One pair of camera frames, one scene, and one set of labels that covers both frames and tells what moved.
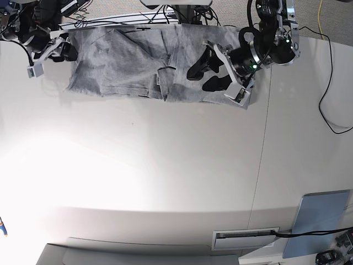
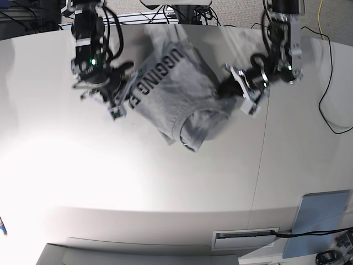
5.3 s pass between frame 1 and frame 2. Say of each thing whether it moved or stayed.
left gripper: moved
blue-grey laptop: stayed
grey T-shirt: moved
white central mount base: stayed
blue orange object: stayed
